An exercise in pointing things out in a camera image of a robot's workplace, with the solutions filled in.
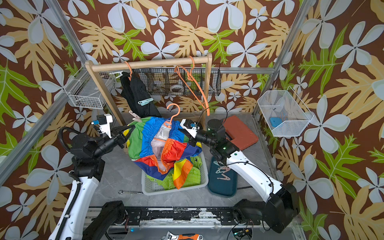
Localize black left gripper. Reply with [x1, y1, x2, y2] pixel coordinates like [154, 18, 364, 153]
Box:
[93, 124, 133, 161]

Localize white clothespin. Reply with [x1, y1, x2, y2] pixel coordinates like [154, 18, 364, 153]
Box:
[129, 111, 142, 123]

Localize rainbow striped shorts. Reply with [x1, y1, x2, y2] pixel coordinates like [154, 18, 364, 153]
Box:
[127, 117, 202, 180]

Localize orange hanger of rainbow shorts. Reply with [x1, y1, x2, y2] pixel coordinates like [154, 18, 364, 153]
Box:
[154, 103, 181, 143]

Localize orange hanger of green shorts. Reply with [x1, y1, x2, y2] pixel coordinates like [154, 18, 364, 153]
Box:
[174, 56, 211, 116]

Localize lime green shorts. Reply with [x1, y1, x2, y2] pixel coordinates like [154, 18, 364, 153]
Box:
[146, 156, 203, 190]

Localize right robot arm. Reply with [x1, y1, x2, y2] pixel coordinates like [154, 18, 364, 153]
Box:
[180, 119, 300, 233]

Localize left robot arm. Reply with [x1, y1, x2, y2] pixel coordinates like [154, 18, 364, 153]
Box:
[49, 125, 135, 240]

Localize black shorts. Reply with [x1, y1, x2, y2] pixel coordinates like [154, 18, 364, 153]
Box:
[120, 72, 162, 118]

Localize orange hanger of black shorts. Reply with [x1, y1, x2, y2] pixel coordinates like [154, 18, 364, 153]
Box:
[124, 61, 133, 81]

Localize mint clothespin left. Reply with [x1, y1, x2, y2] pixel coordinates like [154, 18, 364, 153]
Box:
[138, 98, 154, 106]

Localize red plastic tool case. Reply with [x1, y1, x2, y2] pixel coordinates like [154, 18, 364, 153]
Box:
[224, 116, 259, 151]

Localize dark teal tray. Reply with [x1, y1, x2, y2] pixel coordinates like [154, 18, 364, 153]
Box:
[208, 157, 238, 198]

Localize white plastic laundry basket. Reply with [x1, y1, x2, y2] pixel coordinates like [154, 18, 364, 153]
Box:
[141, 152, 209, 196]

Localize small silver wrench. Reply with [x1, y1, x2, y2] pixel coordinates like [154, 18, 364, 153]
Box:
[118, 190, 144, 195]

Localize wooden clothes rack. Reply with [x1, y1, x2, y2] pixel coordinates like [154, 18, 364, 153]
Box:
[85, 53, 213, 126]

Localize blue object in basket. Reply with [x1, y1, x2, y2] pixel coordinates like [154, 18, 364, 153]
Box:
[270, 117, 283, 128]

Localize white mesh basket right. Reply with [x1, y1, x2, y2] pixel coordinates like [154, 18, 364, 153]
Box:
[258, 90, 314, 138]

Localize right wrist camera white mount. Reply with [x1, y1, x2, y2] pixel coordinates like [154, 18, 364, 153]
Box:
[180, 119, 201, 134]

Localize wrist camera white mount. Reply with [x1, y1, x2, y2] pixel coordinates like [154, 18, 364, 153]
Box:
[180, 119, 201, 134]
[91, 114, 113, 139]

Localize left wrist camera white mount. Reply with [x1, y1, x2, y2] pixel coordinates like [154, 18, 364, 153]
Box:
[91, 114, 113, 139]

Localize black wire basket back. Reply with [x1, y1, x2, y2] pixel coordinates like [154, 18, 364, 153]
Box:
[133, 68, 206, 97]

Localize white wire basket left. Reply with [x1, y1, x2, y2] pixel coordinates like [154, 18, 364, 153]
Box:
[65, 68, 107, 110]

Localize aluminium frame post left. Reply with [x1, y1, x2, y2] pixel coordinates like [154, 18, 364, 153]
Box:
[1, 1, 87, 186]

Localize aluminium frame post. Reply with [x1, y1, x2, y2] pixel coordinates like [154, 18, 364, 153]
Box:
[1, 1, 87, 186]
[256, 1, 317, 100]

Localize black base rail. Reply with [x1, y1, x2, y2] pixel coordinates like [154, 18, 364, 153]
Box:
[82, 199, 271, 238]

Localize orange handled adjustable wrench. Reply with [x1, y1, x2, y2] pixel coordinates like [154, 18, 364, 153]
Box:
[162, 232, 204, 240]

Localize aluminium frame post right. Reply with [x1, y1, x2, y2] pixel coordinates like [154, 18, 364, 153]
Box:
[256, 1, 317, 100]

